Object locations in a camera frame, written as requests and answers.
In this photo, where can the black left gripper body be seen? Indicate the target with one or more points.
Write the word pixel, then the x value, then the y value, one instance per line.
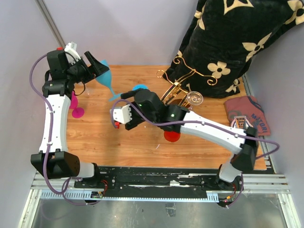
pixel 80 71

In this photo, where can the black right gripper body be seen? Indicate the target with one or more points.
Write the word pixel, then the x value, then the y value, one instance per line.
pixel 137 118

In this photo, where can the blue wine glass front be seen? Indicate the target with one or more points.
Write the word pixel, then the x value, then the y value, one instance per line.
pixel 139 86

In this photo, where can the blue wine glass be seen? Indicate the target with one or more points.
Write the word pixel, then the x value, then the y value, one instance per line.
pixel 106 80
pixel 139 86

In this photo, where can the red plastic wine glass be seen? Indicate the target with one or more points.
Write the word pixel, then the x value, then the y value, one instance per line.
pixel 171 136

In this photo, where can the magenta plastic wine glass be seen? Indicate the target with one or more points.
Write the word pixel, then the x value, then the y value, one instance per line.
pixel 77 112

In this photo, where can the clear wine glass front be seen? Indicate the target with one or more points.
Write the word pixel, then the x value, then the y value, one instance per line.
pixel 193 99

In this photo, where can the maroon t-shirt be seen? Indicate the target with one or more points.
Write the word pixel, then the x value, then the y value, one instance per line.
pixel 243 112

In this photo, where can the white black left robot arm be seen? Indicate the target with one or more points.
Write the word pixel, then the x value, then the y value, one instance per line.
pixel 53 160

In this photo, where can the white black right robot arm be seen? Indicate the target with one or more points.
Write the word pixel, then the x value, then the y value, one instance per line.
pixel 143 105

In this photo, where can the aluminium corner profile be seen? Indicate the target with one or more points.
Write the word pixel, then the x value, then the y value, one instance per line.
pixel 50 21

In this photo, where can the black floral blanket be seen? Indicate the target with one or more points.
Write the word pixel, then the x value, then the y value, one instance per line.
pixel 222 39

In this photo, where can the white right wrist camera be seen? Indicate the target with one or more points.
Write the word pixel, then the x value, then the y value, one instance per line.
pixel 121 115

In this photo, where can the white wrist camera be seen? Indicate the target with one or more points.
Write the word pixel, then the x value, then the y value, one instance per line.
pixel 71 51
pixel 121 115

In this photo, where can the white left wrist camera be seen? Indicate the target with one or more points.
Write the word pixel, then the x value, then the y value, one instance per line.
pixel 71 51

